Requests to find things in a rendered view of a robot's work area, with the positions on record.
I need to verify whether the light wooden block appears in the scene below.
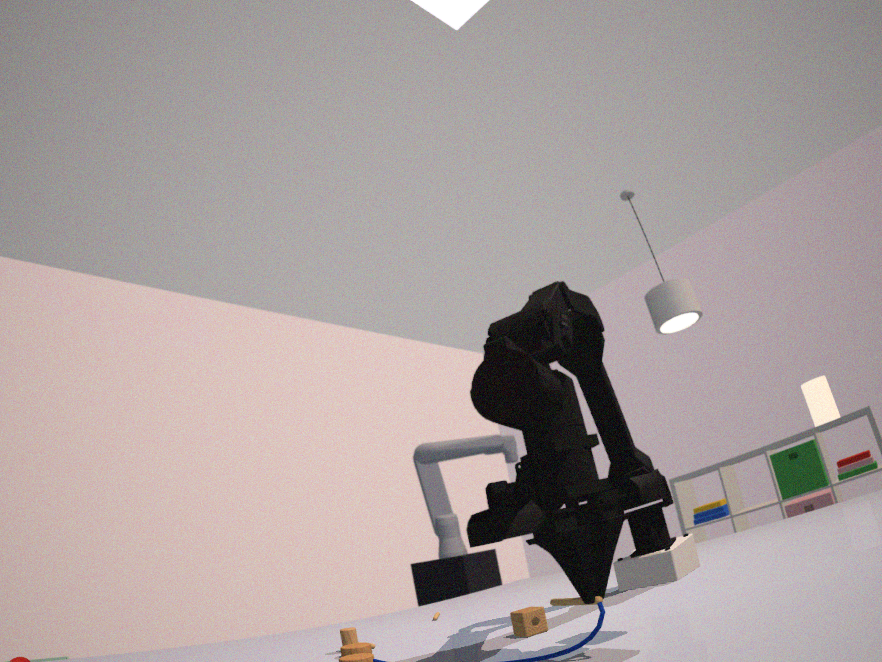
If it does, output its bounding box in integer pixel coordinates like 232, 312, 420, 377
510, 606, 548, 637

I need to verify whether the round wooden disc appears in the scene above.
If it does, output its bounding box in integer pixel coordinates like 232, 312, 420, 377
340, 642, 372, 657

